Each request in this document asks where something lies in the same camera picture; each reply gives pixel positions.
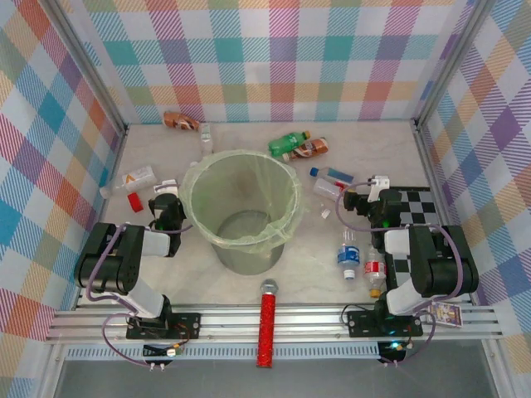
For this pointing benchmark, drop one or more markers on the gold red label bottle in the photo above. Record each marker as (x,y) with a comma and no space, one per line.
(134,179)

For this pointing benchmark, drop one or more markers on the small red block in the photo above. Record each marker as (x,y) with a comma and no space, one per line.
(134,202)

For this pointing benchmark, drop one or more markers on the aluminium frame post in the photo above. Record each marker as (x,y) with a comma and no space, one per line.
(452,62)
(93,66)

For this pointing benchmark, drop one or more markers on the red label orange cap bottle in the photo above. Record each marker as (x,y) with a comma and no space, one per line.
(375,269)

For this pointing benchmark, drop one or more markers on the green plastic bottle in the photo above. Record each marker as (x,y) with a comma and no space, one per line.
(286,143)

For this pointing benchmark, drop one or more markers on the red glitter microphone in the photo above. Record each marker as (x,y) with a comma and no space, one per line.
(267,323)

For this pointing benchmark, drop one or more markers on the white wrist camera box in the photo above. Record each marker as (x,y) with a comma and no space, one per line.
(168,186)
(379,184)

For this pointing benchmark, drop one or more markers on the green plastic bin liner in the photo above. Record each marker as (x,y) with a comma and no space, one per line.
(286,232)

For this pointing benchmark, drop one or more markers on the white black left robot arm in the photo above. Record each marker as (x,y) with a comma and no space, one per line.
(155,242)

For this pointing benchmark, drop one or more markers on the clear bin with green liner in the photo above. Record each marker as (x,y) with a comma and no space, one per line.
(249,261)

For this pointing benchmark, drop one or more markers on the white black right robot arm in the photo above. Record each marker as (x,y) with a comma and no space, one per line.
(398,242)

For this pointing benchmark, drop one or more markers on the white cap blue label bottle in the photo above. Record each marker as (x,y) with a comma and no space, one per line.
(347,253)

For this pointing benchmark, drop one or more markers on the black white checkerboard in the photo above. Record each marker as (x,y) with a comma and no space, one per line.
(419,207)

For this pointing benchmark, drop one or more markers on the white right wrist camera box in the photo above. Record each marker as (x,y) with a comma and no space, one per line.
(379,184)

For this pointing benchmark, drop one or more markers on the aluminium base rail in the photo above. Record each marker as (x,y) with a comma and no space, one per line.
(232,327)

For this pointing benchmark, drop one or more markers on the blue cap Pepsi bottle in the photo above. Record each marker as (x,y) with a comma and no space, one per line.
(332,174)

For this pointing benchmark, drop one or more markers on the small connector board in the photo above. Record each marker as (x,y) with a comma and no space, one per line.
(394,348)
(166,351)

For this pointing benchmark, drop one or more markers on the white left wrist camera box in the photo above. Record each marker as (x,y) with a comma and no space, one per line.
(168,186)

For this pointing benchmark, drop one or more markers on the slim clear plastic bottle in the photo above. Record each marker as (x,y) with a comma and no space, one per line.
(205,139)

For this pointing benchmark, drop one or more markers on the small card photo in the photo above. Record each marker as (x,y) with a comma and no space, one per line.
(446,313)

